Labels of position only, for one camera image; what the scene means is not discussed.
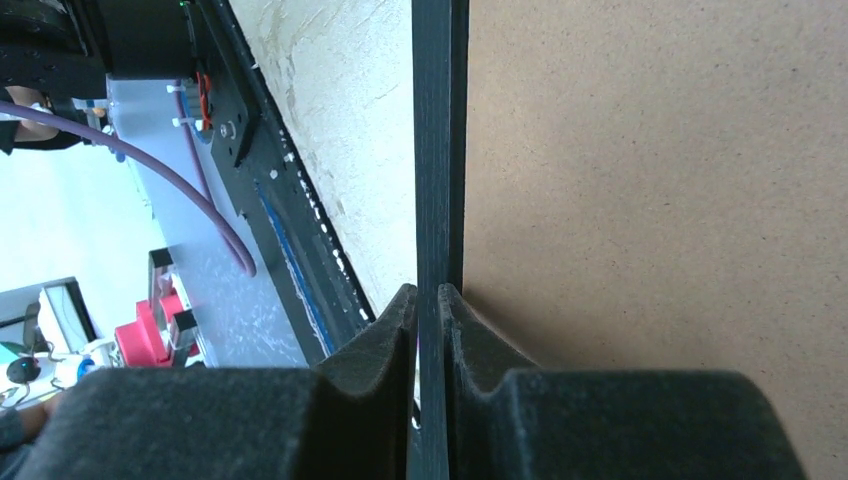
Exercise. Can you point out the brown backing board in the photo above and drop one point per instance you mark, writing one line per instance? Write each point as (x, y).
(664, 184)

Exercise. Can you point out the white device background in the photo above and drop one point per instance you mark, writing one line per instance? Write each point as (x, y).
(63, 319)

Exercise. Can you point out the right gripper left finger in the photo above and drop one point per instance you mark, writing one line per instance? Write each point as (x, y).
(347, 417)

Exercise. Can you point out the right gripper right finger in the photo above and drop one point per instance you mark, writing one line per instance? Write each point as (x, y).
(508, 418)

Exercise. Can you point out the red plastic object background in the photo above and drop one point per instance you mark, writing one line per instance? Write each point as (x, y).
(163, 334)

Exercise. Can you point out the black picture frame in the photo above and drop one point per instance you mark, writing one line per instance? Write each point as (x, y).
(439, 52)

